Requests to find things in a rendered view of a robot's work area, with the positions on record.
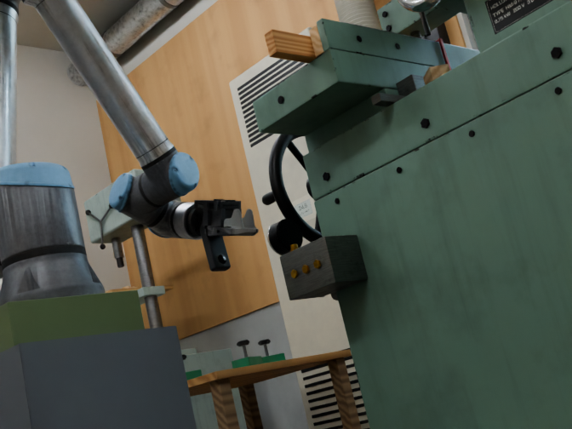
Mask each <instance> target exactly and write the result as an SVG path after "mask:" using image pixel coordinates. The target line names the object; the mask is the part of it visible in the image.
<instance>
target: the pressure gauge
mask: <svg viewBox="0 0 572 429"><path fill-rule="evenodd" d="M267 240H268V243H269V245H270V246H271V248H272V250H273V251H274V252H276V253H277V254H279V255H285V254H287V253H289V252H291V251H293V250H295V249H298V248H300V247H301V245H302V242H303V237H302V232H301V230H300V228H299V227H298V225H297V224H296V223H295V222H294V221H292V220H290V219H283V220H280V221H279V222H277V223H274V224H272V225H271V226H270V227H269V229H268V231H267Z"/></svg>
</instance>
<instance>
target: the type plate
mask: <svg viewBox="0 0 572 429"><path fill-rule="evenodd" d="M551 1H553V0H487V1H486V2H485V5H486V8H487V10H488V13H489V17H490V20H491V24H492V26H493V29H494V32H495V34H497V33H499V32H500V31H503V30H504V29H506V28H507V27H508V26H511V25H512V24H514V23H516V22H518V21H519V20H521V19H522V18H524V17H526V16H527V15H529V14H531V13H533V12H535V11H536V10H537V9H540V8H541V7H543V6H545V5H546V4H548V3H549V2H551Z"/></svg>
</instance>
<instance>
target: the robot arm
mask: <svg viewBox="0 0 572 429"><path fill-rule="evenodd" d="M20 1H21V0H0V279H1V278H3V282H2V287H1V291H0V306H2V305H3V304H5V303H7V302H11V301H20V300H38V299H47V298H56V297H66V296H74V295H92V294H101V293H105V289H104V286H103V285H102V283H101V281H100V280H99V279H98V277H97V275H96V274H95V272H94V270H93V268H92V267H91V265H90V264H89V262H88V258H87V254H86V249H85V245H84V240H83V232H82V227H81V222H80V218H79V213H78V209H77V200H76V196H75V192H74V189H75V187H74V185H73V184H72V178H71V176H70V173H69V171H68V169H67V168H65V167H64V166H62V165H59V164H57V163H45V162H31V163H16V112H17V24H18V22H19V4H20ZM22 2H23V3H24V4H25V5H28V6H32V7H34V8H36V10H37V12H38V13H39V14H40V15H41V17H42V18H43V20H44V22H45V23H46V25H47V26H48V28H49V29H50V31H51V32H52V33H53V35H54V37H55V38H56V40H57V41H58V43H59V44H60V46H61V47H62V48H63V50H64V51H65V53H66V55H67V56H68V58H69V59H70V61H71V62H72V64H73V65H74V66H75V68H76V69H77V71H78V72H79V74H80V75H81V77H82V78H83V80H84V82H85V83H86V84H87V85H88V87H89V89H90V90H91V92H92V93H93V95H94V97H95V98H96V99H97V100H98V102H99V103H100V105H101V107H102V108H103V110H104V111H105V113H106V115H107V116H108V117H109V118H110V120H111V121H112V123H113V125H114V126H115V128H116V129H117V131H118V133H119V134H120V135H121V136H122V138H123V140H124V141H125V142H126V144H127V145H128V147H129V149H130V150H131V152H133V154H134V156H135V157H136V159H137V160H138V162H139V163H140V166H141V168H142V169H143V171H144V173H142V174H140V175H138V176H136V177H134V176H133V175H132V174H129V173H124V174H121V175H120V176H119V177H118V178H117V179H116V181H115V182H114V184H113V186H112V188H111V191H110V196H109V204H110V205H111V206H112V207H113V208H114V209H115V210H117V211H118V212H119V213H123V214H124V215H127V216H128V217H130V218H132V219H134V220H136V221H138V222H139V223H141V224H143V225H145V226H147V227H148V229H149V230H150V231H151V232H152V233H153V234H155V235H157V236H159V237H164V238H170V237H174V238H184V239H193V240H200V239H202V240H203V246H204V249H205V252H206V255H207V259H208V263H209V268H210V271H212V272H223V271H226V270H228V269H229V268H230V267H231V265H230V261H229V258H228V255H227V252H226V246H225V243H224V240H223V237H222V236H254V235H255V234H256V233H257V232H259V229H257V228H256V227H255V221H254V216H253V211H252V209H247V211H246V213H245V216H244V217H243V218H242V209H241V201H235V200H224V199H214V200H194V203H190V202H177V201H175V199H176V198H178V197H183V196H185V195H186V194H187V193H188V192H190V191H192V190H194V189H195V188H196V186H197V184H198V182H199V170H198V167H197V164H196V162H195V161H194V159H193V158H192V157H191V156H190V155H188V154H187V153H184V152H177V150H176V149H175V147H174V145H173V144H172V143H170V141H169V139H168V137H167V136H166V134H165V133H164V132H163V130H162V129H161V127H160V126H159V124H158V123H157V121H156V119H155V118H154V116H153V115H152V113H151V112H150V110H149V109H148V107H147V106H146V104H145V102H144V101H143V100H142V99H141V97H140V95H139V94H138V92H137V91H136V89H135V87H134V85H133V84H132V83H131V82H130V80H129V78H128V77H127V75H126V74H125V72H124V71H123V69H122V67H121V66H120V65H119V64H118V62H117V60H116V58H115V57H114V55H113V54H112V52H111V50H110V49H109V48H108V47H107V45H106V43H105V42H104V40H103V39H102V37H101V36H100V34H99V33H98V31H97V30H96V28H95V27H94V25H93V23H92V22H91V20H90V19H89V17H88V16H87V15H86V13H85V12H84V10H83V8H82V6H81V5H80V3H79V2H78V0H22Z"/></svg>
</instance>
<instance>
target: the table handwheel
mask: <svg viewBox="0 0 572 429"><path fill-rule="evenodd" d="M302 136H304V135H291V134H281V135H279V136H278V137H277V139H276V141H275V142H274V144H273V146H272V150H271V153H270V157H269V180H270V184H271V189H272V194H273V196H274V198H275V201H276V203H277V206H278V207H279V209H280V211H281V212H282V214H283V216H284V218H285V219H290V220H292V221H294V222H295V223H296V224H297V225H298V227H299V228H300V230H301V232H302V237H303V238H305V239H306V240H308V241H309V242H313V241H315V240H317V239H319V238H321V237H323V236H322V233H321V229H320V225H319V222H318V218H317V214H316V222H315V229H314V228H312V227H311V226H309V225H308V224H307V223H306V222H305V221H304V220H303V219H302V218H301V217H300V215H299V214H298V212H297V211H296V210H295V208H294V206H293V204H292V203H291V202H290V200H289V196H288V194H287V192H286V189H285V186H284V183H283V174H282V161H283V154H284V152H285V150H286V148H288V149H289V150H290V152H291V153H292V154H293V155H294V156H295V158H296V159H297V160H298V161H299V163H300V164H301V166H302V167H303V168H304V170H306V167H305V164H304V160H303V155H302V154H301V153H300V151H299V150H298V148H297V147H296V146H295V144H294V143H293V141H292V140H294V139H296V138H299V137H302ZM306 189H307V191H308V193H309V195H310V196H311V197H312V191H311V187H310V184H309V180H308V179H307V181H306ZM312 198H313V197H312Z"/></svg>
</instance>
